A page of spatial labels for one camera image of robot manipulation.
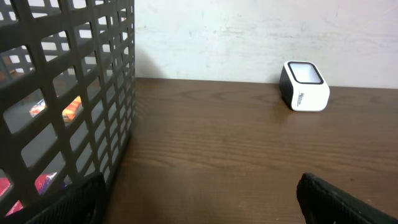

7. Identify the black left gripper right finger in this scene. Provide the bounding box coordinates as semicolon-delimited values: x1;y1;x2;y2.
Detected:
296;172;397;224

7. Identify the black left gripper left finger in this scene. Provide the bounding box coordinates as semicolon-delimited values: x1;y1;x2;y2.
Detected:
25;173;106;224

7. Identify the purple pink tissue pack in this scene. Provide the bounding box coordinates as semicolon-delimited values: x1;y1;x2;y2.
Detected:
1;169;58;217

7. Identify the orange snack packet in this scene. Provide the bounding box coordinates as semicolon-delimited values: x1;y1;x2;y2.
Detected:
29;96;82;123

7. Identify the grey plastic lattice basket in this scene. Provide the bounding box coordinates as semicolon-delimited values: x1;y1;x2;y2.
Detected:
1;0;136;216

